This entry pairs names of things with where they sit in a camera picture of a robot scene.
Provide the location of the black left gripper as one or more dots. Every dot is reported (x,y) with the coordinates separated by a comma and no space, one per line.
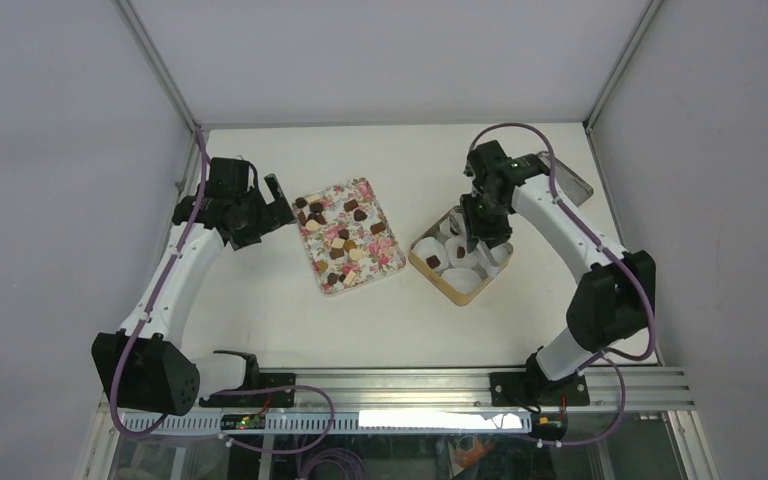
(277,208)

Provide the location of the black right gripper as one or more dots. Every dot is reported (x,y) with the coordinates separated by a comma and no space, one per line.
(475,230)

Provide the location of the gold square tin box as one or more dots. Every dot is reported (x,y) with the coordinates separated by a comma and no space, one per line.
(435,277)

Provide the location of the dark square chocolate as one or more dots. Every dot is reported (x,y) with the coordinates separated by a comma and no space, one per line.
(433,262)

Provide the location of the white dome chocolate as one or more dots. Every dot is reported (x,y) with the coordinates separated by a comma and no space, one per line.
(356,254)

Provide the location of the silver square tin lid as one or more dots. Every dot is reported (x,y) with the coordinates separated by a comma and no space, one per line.
(575,189)

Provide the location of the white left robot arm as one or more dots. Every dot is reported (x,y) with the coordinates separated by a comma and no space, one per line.
(142,365)

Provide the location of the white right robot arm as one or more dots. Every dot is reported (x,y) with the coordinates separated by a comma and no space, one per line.
(615,288)

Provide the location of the white paper cup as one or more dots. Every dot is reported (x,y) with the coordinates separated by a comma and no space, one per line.
(468,262)
(464,281)
(499,256)
(452,224)
(429,246)

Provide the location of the floral rectangular tray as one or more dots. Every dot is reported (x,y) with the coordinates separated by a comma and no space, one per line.
(382,253)

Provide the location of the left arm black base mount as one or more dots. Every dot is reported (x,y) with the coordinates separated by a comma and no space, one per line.
(251,391)

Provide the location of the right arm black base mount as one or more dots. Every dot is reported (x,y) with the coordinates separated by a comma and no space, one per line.
(528,389)

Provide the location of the white slotted cable duct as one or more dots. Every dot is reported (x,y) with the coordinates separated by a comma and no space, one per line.
(205,423)

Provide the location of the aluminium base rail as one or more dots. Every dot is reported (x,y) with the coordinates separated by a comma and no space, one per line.
(599,390)

